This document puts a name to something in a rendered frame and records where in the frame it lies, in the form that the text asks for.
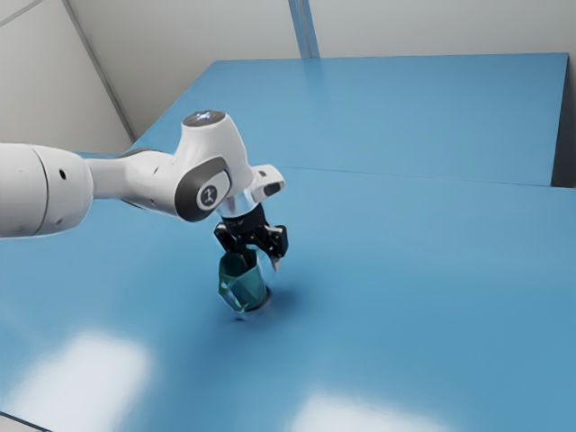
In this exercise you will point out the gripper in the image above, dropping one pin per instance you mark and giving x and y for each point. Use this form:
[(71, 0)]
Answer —
[(245, 228)]

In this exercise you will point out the teal faceted mug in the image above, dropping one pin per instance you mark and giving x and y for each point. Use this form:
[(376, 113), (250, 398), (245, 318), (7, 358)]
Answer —
[(243, 283)]

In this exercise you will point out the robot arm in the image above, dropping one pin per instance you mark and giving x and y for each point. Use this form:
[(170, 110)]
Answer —
[(135, 175)]

